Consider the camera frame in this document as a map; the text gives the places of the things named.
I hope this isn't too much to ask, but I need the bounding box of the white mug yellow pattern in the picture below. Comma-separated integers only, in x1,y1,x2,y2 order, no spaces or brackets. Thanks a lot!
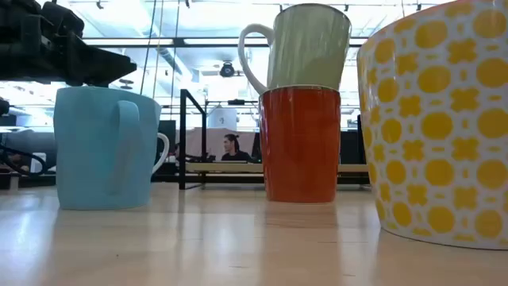
356,0,508,251

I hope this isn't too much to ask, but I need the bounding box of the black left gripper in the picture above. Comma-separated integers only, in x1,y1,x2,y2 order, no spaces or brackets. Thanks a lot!
0,0,138,87

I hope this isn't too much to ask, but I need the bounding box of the person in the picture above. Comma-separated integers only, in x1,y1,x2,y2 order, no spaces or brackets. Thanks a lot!
221,133,254,163

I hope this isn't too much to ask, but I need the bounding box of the black-framed wooden mug rack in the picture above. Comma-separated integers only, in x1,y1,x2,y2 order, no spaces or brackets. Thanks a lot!
178,88,371,191

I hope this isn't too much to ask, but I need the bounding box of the round black ceiling lamp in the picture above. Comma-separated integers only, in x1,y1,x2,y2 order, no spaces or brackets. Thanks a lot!
219,61,236,79

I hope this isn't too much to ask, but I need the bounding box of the black computer monitor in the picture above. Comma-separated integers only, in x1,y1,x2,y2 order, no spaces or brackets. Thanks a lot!
157,119,177,154

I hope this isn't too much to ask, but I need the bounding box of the light blue mug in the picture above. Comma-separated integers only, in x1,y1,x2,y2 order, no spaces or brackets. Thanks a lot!
53,86,163,211

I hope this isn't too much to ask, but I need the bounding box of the red-orange mug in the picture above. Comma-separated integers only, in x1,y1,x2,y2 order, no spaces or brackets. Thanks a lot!
258,84,342,204

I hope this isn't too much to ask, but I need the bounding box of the black overhead rig crossbar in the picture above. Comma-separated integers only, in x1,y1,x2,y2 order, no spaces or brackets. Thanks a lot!
81,37,368,49

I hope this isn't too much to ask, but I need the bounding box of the black aluminium table frame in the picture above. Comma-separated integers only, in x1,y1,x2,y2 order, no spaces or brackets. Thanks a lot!
0,173,371,190

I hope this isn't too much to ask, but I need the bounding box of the white cylindrical tank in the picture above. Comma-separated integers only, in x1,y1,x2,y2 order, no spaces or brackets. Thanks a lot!
207,107,238,130

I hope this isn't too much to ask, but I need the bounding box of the black cable loop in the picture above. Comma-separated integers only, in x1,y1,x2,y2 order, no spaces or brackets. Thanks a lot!
0,145,48,176

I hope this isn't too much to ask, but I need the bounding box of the pink cloth partition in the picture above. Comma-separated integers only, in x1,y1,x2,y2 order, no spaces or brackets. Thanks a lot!
186,127,258,162

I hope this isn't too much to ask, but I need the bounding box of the grey-green mug white handle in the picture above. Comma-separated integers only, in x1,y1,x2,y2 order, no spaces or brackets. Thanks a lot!
237,2,352,95

